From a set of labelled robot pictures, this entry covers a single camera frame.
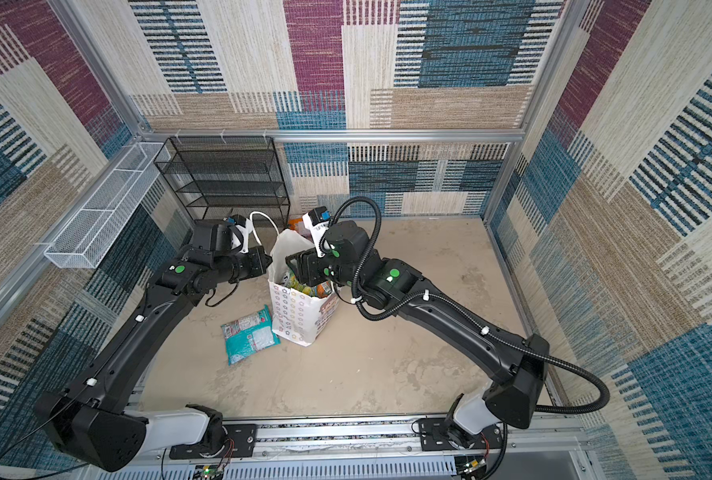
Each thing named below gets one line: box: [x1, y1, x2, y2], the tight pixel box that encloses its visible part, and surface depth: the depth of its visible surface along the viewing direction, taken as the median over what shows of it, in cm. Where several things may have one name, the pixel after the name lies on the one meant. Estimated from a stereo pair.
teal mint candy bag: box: [220, 304, 281, 366], surface depth 91 cm
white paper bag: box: [268, 229, 340, 347], surface depth 78 cm
